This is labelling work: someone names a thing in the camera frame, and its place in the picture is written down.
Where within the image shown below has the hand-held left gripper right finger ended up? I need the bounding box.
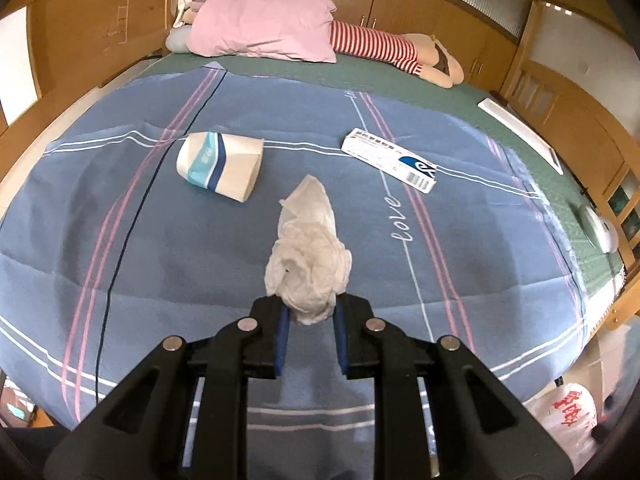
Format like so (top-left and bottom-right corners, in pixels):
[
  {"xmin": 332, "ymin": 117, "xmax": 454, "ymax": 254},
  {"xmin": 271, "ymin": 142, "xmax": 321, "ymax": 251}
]
[{"xmin": 332, "ymin": 294, "xmax": 576, "ymax": 480}]

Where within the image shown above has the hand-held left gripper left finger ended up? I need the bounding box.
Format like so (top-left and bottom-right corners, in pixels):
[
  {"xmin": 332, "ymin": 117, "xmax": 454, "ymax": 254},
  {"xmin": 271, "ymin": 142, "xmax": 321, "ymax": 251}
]
[{"xmin": 45, "ymin": 296, "xmax": 291, "ymax": 480}]

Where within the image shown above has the white tissue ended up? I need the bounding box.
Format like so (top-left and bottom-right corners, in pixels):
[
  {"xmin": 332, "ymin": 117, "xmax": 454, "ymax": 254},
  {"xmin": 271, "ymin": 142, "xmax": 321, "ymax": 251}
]
[{"xmin": 264, "ymin": 175, "xmax": 351, "ymax": 327}]

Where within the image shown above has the white red-printed plastic bag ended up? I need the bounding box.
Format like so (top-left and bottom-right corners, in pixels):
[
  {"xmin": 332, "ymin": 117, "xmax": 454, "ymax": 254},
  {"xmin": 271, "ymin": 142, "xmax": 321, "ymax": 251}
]
[{"xmin": 527, "ymin": 382, "xmax": 598, "ymax": 471}]

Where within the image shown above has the blue striped blanket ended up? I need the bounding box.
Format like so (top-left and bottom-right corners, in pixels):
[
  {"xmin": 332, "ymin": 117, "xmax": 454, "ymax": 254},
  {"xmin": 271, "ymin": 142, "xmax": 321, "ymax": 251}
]
[{"xmin": 0, "ymin": 57, "xmax": 586, "ymax": 480}]

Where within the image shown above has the white blue paper cup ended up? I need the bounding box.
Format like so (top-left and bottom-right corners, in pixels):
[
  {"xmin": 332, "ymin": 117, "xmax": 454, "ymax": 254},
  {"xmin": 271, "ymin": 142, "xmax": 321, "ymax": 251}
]
[{"xmin": 176, "ymin": 131, "xmax": 264, "ymax": 204}]

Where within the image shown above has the white barcode box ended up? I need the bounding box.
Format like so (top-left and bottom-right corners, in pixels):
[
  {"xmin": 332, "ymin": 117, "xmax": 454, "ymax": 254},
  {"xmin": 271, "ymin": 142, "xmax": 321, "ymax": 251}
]
[{"xmin": 341, "ymin": 127, "xmax": 438, "ymax": 193}]

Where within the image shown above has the long white flat bar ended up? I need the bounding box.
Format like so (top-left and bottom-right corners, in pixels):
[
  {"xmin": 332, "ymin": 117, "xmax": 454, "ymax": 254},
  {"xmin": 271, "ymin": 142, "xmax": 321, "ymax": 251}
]
[{"xmin": 477, "ymin": 97, "xmax": 563, "ymax": 176}]

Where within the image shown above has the white round device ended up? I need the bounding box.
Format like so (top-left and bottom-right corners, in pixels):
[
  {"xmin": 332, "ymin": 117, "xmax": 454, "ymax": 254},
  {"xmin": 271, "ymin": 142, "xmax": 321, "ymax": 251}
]
[{"xmin": 577, "ymin": 202, "xmax": 621, "ymax": 255}]

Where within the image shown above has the red striped plush doll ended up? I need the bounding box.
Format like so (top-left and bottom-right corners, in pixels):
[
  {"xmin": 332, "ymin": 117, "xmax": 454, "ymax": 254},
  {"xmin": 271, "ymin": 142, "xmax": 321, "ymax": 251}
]
[{"xmin": 329, "ymin": 20, "xmax": 466, "ymax": 88}]

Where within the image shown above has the light blue plush cushion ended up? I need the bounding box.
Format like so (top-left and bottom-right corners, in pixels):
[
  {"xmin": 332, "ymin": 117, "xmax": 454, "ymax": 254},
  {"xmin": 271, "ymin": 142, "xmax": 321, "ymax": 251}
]
[{"xmin": 165, "ymin": 27, "xmax": 195, "ymax": 54}]

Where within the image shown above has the pink pillow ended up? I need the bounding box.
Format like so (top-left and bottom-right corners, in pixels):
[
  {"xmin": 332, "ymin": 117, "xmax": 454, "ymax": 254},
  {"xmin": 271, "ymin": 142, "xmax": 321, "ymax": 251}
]
[{"xmin": 187, "ymin": 0, "xmax": 338, "ymax": 64}]

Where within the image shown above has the wooden headboard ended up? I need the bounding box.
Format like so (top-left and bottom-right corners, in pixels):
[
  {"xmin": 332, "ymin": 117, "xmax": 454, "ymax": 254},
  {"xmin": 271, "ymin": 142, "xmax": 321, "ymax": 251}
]
[{"xmin": 25, "ymin": 0, "xmax": 183, "ymax": 101}]

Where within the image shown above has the wooden bed side frame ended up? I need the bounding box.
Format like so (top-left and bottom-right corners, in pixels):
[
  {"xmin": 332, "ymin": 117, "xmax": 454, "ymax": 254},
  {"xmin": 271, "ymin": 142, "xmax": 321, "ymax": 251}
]
[{"xmin": 497, "ymin": 0, "xmax": 640, "ymax": 266}]

